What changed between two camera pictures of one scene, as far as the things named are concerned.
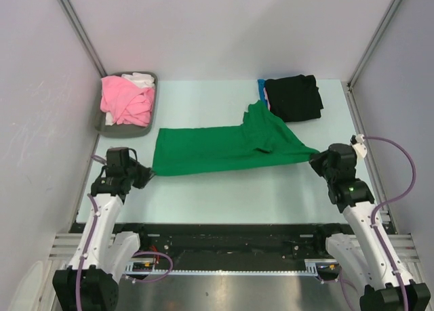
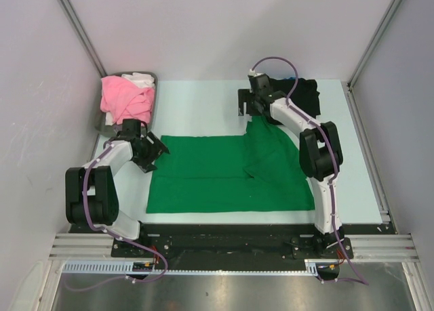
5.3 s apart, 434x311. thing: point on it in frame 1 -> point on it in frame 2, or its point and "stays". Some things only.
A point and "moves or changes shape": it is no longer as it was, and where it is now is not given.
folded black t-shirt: [294, 98] stays
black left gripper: [146, 174] -> [156, 149]
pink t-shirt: [127, 103] stays
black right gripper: [316, 160] -> [245, 95]
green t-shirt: [261, 139] moves or changes shape
